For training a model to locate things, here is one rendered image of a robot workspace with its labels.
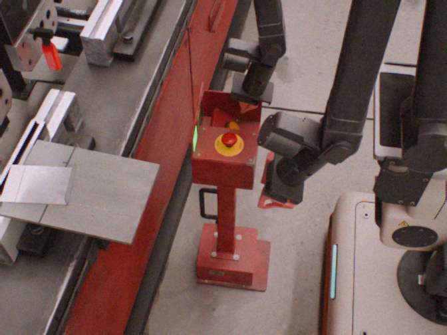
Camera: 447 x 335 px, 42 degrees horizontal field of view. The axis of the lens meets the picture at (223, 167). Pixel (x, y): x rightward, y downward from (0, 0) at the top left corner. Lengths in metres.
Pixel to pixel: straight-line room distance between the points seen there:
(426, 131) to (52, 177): 0.70
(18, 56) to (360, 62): 0.58
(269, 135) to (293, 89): 1.71
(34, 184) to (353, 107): 0.63
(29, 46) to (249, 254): 1.19
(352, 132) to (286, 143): 0.11
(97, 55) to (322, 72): 1.44
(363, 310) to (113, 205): 0.96
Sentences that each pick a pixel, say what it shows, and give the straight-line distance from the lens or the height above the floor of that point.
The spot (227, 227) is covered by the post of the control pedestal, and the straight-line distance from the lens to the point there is 1.87.
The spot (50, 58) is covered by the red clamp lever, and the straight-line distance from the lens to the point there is 1.13.
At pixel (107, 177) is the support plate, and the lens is 1.16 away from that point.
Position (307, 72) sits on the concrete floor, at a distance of 2.73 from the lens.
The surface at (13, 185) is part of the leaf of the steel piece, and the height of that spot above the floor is 1.00.
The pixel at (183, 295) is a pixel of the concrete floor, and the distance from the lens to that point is 2.11.
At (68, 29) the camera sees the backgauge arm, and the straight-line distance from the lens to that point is 1.71.
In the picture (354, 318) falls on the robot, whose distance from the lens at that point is 1.82.
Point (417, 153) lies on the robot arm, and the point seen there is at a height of 1.24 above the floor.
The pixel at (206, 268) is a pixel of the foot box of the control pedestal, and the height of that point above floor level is 0.11.
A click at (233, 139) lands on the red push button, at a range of 1.43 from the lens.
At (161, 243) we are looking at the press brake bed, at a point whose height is 0.05.
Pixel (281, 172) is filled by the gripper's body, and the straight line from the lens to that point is 1.03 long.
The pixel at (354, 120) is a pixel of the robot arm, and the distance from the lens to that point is 0.89.
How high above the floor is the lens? 1.95
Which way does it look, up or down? 56 degrees down
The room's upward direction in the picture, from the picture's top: straight up
